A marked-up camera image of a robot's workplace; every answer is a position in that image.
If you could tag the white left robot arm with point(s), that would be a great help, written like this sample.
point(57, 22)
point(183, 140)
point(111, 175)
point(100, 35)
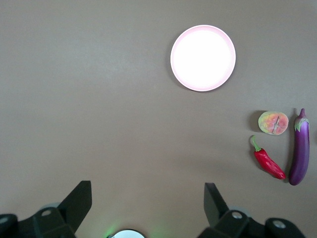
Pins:
point(126, 234)

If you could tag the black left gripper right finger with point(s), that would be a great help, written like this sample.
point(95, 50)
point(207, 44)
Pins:
point(215, 208)

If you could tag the red chili pepper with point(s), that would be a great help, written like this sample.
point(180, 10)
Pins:
point(267, 162)

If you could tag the peach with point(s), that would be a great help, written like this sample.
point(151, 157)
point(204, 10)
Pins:
point(272, 122)

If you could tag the brown tablecloth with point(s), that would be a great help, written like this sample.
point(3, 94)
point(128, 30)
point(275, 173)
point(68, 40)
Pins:
point(99, 99)

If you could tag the pink round plate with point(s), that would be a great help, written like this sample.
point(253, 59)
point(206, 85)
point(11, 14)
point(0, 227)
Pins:
point(203, 58)

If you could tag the long purple eggplant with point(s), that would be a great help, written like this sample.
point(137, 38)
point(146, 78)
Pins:
point(301, 151)

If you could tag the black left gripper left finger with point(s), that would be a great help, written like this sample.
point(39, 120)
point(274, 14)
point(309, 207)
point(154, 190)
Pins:
point(74, 203)

